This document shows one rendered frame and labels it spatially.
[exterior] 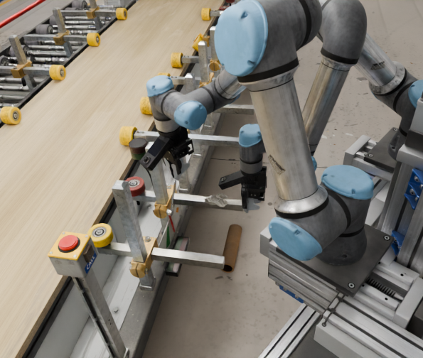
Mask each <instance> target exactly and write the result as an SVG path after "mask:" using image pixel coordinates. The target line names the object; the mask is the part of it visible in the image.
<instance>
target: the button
mask: <svg viewBox="0 0 423 358"><path fill-rule="evenodd" d="M77 243H78V239H77V237H76V236H75V235H67V236H65V237H63V238H62V239H61V240H60V241H59V244H58V245H59V247H60V249H62V250H63V251H68V250H71V249H73V248H75V247H76V246H77Z"/></svg>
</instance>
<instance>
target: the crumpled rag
mask: <svg viewBox="0 0 423 358"><path fill-rule="evenodd" d="M226 198H228V196H227V195H225V194H224V193H220V194H216V195H211V196H209V197H208V198H205V201H204V202H206V203H208V204H210V205H217V206H219V207H224V206H226V205H227V204H228V202H227V201H226V200H225V199H226Z"/></svg>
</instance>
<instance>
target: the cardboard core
mask: <svg viewBox="0 0 423 358"><path fill-rule="evenodd" d="M241 233H242V228H241V226H240V225H238V224H231V225H230V227H229V230H228V233H227V239H226V243H225V248H224V251H223V256H224V257H225V265H224V269H221V270H222V271H224V272H226V273H231V272H233V271H234V267H235V262H236V258H237V251H238V247H239V243H240V237H241Z"/></svg>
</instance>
